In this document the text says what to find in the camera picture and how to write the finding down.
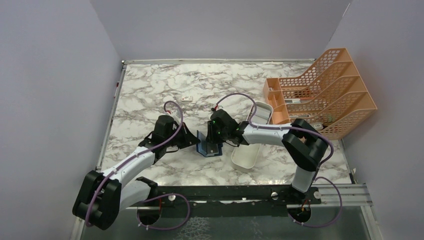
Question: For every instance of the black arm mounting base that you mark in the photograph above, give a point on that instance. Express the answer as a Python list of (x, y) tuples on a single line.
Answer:
[(154, 202)]

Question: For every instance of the stack of cards in tray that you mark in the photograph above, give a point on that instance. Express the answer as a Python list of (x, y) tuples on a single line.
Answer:
[(262, 112)]

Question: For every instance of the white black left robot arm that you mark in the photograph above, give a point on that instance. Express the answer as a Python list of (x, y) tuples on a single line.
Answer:
[(103, 195)]

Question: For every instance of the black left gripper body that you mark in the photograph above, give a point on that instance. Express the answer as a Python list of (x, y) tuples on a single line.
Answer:
[(180, 139)]

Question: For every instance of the blue leather card holder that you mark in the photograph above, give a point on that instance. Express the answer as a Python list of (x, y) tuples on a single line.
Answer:
[(201, 147)]

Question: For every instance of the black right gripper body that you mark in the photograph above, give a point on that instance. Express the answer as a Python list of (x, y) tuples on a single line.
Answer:
[(216, 136)]

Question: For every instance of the orange mesh file organizer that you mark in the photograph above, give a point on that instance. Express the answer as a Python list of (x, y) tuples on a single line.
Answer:
[(330, 92)]

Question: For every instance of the small white red card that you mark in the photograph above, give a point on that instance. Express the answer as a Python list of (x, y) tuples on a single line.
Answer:
[(188, 98)]

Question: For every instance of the grey red box in organizer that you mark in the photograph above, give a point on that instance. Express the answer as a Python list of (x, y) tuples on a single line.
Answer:
[(318, 126)]

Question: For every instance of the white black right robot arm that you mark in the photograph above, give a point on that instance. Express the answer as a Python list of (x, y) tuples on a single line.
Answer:
[(304, 144)]

